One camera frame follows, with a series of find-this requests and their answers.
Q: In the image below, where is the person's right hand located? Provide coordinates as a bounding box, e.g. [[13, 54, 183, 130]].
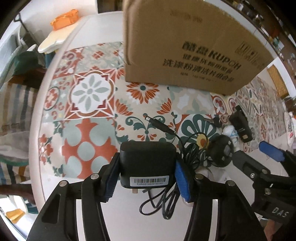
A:
[[264, 219, 276, 241]]

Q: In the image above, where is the black round multi-plug charger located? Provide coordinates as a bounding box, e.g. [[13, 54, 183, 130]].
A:
[[207, 135, 234, 168]]

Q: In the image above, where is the black rectangular device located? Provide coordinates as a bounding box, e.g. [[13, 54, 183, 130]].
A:
[[229, 105, 253, 143]]

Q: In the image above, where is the woven tissue box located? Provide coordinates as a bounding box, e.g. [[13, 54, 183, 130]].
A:
[[267, 65, 289, 99]]

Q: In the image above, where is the colourful patterned table mat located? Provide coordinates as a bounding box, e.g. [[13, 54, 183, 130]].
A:
[[39, 42, 294, 179]]

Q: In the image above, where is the striped fabric bag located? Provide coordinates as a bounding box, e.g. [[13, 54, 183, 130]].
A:
[[1, 82, 38, 185]]

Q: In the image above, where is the brown cardboard box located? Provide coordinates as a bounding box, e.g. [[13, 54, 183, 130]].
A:
[[123, 1, 276, 95]]

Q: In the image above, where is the cream flower-shaped kids table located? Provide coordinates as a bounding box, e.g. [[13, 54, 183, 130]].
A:
[[38, 16, 84, 54]]

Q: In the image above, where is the orange plastic crate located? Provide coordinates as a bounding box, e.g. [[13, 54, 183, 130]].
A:
[[50, 9, 80, 31]]

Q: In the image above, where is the white astronaut figurine keychain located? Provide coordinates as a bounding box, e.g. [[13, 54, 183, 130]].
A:
[[222, 125, 240, 152]]

